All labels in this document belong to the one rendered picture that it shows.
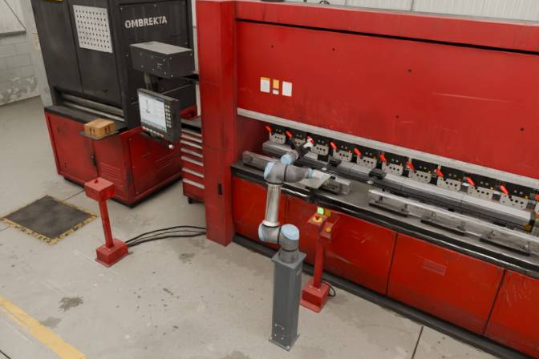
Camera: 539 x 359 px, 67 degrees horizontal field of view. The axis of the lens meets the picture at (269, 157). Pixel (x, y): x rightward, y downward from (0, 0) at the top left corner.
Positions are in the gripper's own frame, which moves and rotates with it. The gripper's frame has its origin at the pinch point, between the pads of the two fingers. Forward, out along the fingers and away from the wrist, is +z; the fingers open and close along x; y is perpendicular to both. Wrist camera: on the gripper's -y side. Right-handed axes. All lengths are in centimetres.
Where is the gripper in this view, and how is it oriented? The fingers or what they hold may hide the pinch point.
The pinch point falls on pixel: (305, 143)
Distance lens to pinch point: 325.0
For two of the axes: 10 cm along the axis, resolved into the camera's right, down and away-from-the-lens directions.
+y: 6.3, 7.7, -0.9
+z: 5.4, -3.5, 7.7
